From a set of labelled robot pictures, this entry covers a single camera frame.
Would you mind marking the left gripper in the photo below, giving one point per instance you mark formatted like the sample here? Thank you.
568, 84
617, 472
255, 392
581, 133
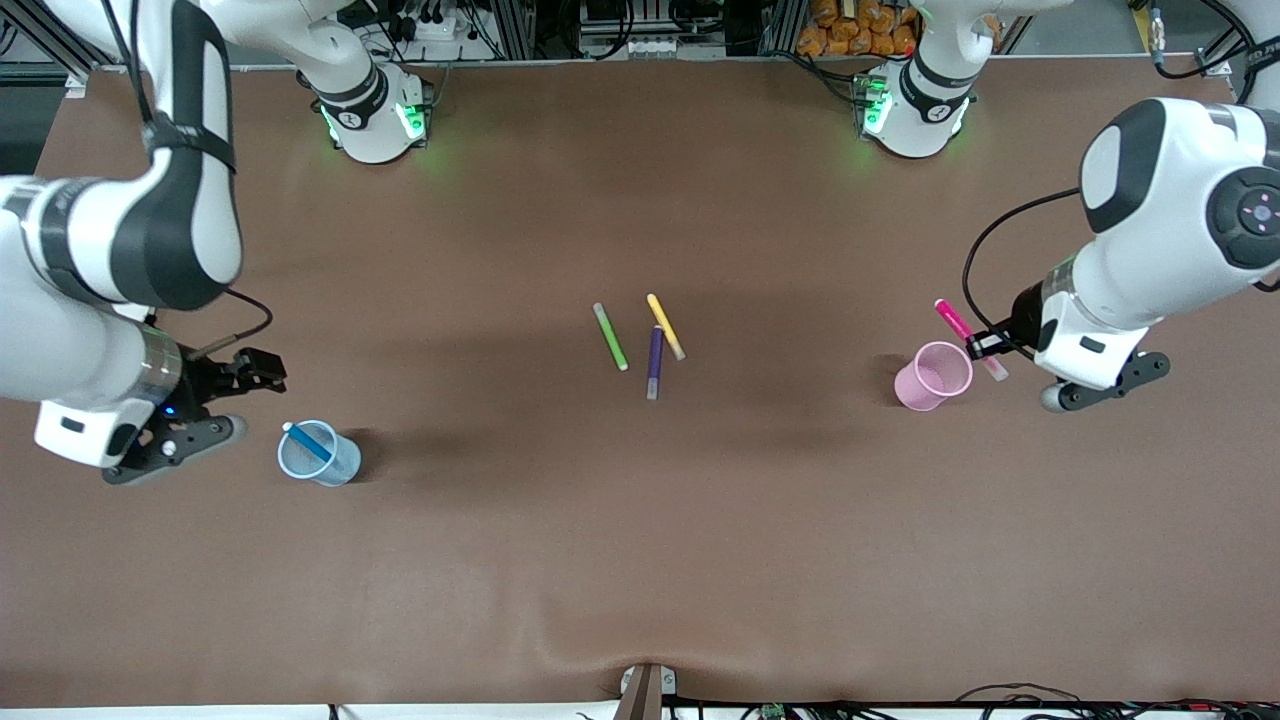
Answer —
1024, 314

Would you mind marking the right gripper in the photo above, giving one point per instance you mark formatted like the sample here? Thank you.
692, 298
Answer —
208, 378

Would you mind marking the pink marker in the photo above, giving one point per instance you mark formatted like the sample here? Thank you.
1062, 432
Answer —
952, 318

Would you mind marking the blue marker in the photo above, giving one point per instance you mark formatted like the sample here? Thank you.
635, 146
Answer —
310, 443

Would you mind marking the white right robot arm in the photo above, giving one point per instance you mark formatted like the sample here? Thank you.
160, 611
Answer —
100, 240

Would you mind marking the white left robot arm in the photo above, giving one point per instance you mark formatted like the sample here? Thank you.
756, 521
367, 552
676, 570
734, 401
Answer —
1170, 200

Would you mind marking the pink mesh cup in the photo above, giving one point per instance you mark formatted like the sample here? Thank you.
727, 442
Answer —
915, 390

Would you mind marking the blue mesh cup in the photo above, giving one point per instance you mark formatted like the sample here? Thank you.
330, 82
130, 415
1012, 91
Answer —
345, 465

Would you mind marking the yellow marker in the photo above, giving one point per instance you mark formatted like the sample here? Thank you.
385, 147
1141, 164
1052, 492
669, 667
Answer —
664, 322

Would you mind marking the purple marker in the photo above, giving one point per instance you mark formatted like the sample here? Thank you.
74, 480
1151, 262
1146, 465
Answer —
655, 360

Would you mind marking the orange snack bags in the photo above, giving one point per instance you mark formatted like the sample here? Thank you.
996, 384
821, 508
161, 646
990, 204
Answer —
850, 30

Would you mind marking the green marker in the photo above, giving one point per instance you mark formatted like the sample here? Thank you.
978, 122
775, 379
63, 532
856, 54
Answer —
610, 336

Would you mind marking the white power strip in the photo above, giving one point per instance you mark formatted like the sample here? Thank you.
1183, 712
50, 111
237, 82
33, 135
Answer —
440, 25

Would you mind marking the brown table cover sheet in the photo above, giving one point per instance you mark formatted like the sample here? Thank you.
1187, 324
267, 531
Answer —
640, 550

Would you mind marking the white socket block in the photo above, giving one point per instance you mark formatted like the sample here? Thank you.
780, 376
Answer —
650, 45

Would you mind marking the aluminium frame profile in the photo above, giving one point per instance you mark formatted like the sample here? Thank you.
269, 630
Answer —
1215, 62
76, 86

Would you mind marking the metal table edge bracket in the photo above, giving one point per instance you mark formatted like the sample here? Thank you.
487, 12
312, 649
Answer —
645, 695

